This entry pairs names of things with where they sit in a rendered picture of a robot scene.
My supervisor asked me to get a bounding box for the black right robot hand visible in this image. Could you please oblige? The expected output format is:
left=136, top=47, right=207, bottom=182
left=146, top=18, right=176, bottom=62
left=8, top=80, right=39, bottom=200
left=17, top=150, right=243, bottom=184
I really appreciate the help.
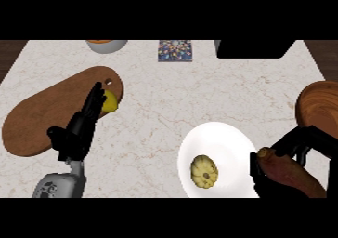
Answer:
left=248, top=125, right=338, bottom=199

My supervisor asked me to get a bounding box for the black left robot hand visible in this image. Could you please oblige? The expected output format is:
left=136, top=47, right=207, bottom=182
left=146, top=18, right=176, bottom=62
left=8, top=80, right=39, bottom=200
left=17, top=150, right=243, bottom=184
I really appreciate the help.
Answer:
left=46, top=81, right=109, bottom=163

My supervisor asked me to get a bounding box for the reddish brown sweet potato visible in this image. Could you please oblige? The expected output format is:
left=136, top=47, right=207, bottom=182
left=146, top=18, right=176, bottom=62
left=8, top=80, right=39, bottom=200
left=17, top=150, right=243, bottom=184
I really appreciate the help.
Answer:
left=255, top=146, right=327, bottom=199

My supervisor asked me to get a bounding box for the brown wooden bowl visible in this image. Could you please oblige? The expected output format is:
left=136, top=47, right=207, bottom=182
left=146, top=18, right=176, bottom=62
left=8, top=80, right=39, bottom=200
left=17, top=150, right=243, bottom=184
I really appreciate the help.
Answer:
left=293, top=80, right=338, bottom=143

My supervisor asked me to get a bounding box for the white plate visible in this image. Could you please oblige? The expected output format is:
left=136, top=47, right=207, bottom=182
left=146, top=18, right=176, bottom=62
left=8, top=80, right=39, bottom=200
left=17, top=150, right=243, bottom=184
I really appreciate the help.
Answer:
left=176, top=121, right=263, bottom=199

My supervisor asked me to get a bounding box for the grey bowl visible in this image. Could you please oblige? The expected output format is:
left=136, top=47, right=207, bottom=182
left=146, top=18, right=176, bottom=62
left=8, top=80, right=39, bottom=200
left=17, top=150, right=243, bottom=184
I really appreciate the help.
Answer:
left=86, top=39, right=130, bottom=55

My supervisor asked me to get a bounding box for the brown wooden cutting board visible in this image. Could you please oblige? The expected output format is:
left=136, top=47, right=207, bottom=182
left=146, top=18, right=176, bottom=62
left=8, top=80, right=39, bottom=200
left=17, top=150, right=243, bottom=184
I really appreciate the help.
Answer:
left=2, top=65, right=126, bottom=158

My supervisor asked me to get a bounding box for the yellow lemon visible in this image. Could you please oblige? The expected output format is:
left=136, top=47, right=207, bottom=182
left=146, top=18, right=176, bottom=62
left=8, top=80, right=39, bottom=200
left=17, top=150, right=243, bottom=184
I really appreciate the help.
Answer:
left=100, top=89, right=120, bottom=113

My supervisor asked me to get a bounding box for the black appliance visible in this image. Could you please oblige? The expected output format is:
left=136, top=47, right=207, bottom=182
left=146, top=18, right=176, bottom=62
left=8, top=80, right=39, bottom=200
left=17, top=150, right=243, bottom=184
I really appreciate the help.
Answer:
left=214, top=39, right=298, bottom=60

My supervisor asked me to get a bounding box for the colourful patterned box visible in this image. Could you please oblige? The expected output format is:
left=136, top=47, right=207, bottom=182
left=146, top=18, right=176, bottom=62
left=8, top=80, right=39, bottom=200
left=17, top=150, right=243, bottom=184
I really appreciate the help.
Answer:
left=156, top=39, right=193, bottom=63

